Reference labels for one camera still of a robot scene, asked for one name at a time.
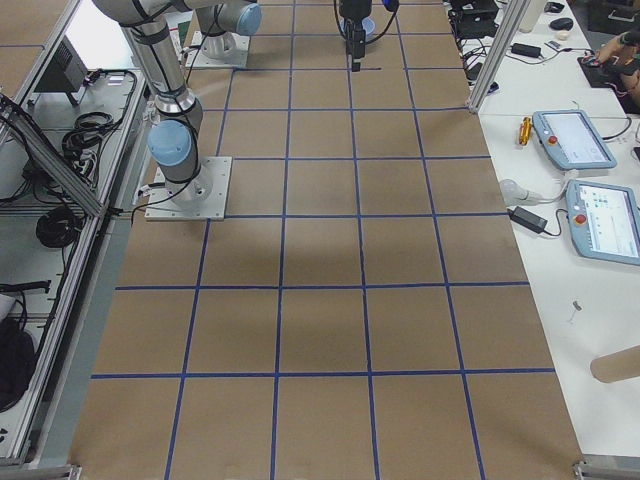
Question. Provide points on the black idle gripper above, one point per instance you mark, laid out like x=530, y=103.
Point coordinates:
x=353, y=12

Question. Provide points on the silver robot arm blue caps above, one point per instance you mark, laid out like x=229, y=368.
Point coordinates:
x=173, y=141

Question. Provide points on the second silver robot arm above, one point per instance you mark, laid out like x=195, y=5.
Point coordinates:
x=225, y=22

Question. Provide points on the blue ceramic bowl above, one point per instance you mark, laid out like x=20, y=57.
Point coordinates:
x=368, y=25

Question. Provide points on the black computer mouse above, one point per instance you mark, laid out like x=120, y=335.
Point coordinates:
x=561, y=24

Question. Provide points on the white light bulb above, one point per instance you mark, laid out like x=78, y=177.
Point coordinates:
x=513, y=194

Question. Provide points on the blue teach pendant far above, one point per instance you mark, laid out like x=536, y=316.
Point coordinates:
x=571, y=141

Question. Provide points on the blue teach pendant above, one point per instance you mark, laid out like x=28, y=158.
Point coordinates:
x=603, y=221
x=571, y=141

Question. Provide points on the black power adapter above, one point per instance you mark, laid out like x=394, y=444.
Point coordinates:
x=527, y=219

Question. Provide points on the blue teach pendant near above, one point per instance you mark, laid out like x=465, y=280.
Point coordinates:
x=603, y=221

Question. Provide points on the cardboard tube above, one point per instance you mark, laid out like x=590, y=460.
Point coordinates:
x=617, y=366

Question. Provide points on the aluminium frame post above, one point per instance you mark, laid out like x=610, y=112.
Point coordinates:
x=511, y=20

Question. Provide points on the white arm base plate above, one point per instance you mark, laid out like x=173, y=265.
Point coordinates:
x=205, y=197

